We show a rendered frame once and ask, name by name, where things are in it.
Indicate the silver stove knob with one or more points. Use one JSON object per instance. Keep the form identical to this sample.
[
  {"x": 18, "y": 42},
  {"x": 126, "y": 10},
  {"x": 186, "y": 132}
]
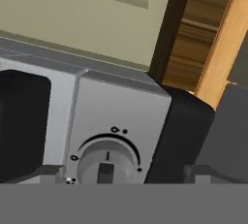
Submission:
[{"x": 106, "y": 165}]

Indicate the beige cupboard door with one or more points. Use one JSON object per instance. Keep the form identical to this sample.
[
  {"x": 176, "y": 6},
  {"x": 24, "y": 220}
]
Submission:
[{"x": 80, "y": 24}]

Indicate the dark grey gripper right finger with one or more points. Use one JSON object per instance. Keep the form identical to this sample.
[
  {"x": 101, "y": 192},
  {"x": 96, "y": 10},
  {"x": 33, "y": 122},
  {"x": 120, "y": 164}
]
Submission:
[{"x": 200, "y": 173}]

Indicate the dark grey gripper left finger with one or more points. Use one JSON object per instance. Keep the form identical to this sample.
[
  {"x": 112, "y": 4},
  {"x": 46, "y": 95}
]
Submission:
[{"x": 48, "y": 173}]

